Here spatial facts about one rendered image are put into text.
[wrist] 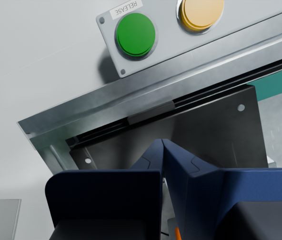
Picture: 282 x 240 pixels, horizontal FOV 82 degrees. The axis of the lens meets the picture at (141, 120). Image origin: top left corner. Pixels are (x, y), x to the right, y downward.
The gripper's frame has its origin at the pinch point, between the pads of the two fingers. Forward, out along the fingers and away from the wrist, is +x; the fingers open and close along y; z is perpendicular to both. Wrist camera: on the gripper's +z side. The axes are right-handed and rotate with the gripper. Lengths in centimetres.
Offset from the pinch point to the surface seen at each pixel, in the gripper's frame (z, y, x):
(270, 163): -7.7, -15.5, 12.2
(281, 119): -3.2, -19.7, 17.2
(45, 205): -25.9, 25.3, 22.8
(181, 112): -0.2, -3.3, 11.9
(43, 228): -33.5, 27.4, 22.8
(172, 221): -10.1, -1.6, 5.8
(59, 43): 9.0, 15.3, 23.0
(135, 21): 9.4, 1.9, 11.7
